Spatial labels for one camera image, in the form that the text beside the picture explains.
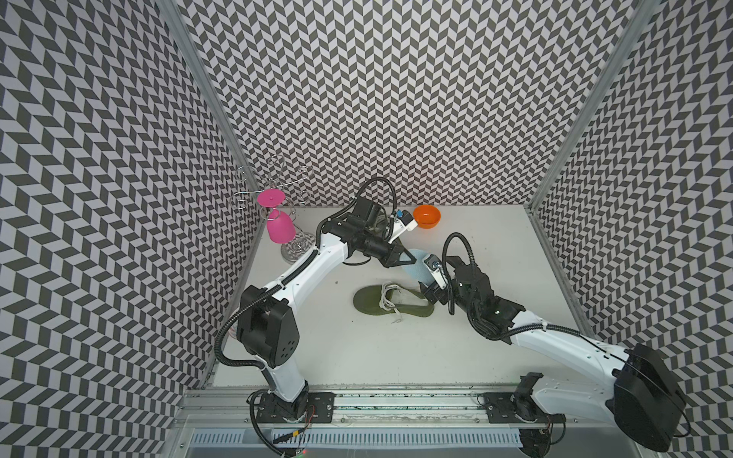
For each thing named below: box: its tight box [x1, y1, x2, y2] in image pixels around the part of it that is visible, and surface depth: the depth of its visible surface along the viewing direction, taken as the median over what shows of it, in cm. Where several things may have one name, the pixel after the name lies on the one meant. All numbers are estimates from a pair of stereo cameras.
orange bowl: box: [413, 204, 442, 230], surface depth 114 cm
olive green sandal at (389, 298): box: [353, 281, 436, 324], surface depth 91 cm
